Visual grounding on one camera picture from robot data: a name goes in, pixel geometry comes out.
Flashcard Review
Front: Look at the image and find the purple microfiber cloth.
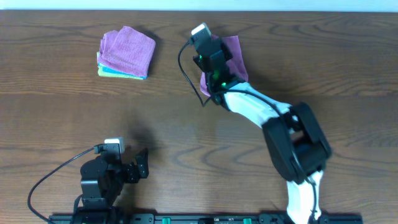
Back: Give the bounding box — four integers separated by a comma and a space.
200, 35, 249, 96

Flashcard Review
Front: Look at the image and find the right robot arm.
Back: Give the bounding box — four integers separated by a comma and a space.
188, 24, 331, 223

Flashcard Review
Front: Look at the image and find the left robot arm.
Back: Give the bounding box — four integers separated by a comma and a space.
70, 143, 149, 223

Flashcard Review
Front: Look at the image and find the folded purple cloth on stack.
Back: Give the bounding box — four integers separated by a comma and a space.
96, 26, 156, 72

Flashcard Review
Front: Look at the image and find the folded blue cloth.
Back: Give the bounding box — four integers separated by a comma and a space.
97, 62, 147, 80

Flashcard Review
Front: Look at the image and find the folded yellow-green cloth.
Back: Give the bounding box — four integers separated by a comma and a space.
97, 60, 150, 80

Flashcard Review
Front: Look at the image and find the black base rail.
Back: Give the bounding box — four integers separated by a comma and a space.
48, 213, 363, 224

